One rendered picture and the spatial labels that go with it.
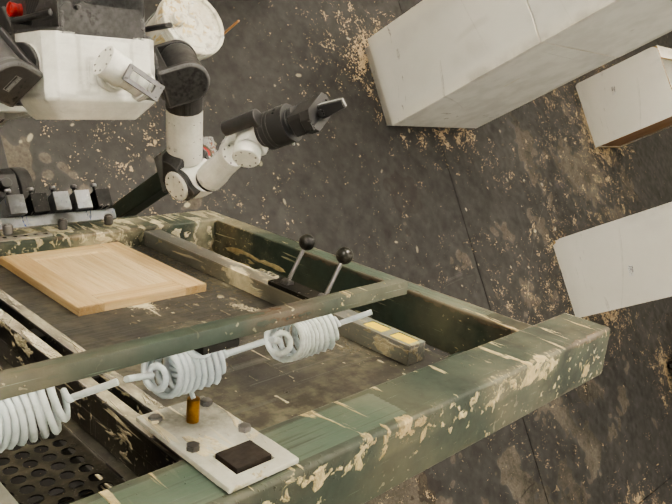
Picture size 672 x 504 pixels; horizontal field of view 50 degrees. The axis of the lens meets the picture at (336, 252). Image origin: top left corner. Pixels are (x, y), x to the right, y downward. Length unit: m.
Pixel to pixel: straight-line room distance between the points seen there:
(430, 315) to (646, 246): 3.60
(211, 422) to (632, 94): 5.78
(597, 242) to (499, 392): 4.15
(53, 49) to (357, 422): 1.00
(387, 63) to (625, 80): 2.67
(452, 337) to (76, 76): 0.97
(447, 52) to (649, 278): 2.09
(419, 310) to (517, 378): 0.50
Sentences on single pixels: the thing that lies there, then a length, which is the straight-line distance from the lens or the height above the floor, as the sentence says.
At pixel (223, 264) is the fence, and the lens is 1.77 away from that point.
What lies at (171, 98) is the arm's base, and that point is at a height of 1.31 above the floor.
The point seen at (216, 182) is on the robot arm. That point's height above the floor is 1.23.
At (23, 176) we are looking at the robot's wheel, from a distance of 2.78.
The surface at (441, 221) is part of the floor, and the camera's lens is 4.45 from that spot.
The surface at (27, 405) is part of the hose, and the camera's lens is 0.78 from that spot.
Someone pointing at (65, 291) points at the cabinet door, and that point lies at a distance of 1.64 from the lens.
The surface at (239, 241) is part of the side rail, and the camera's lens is 2.10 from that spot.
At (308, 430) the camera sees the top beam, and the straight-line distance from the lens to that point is 0.93.
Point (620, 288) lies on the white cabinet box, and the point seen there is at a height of 0.38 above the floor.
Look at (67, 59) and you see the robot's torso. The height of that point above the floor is 1.35.
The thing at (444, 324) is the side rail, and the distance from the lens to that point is 1.62.
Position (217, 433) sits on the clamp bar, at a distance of 0.90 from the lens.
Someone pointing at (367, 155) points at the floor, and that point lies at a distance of 4.15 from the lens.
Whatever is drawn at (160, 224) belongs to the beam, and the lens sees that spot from 2.09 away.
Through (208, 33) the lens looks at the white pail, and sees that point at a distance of 3.27.
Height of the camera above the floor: 2.63
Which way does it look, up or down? 45 degrees down
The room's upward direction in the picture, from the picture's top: 67 degrees clockwise
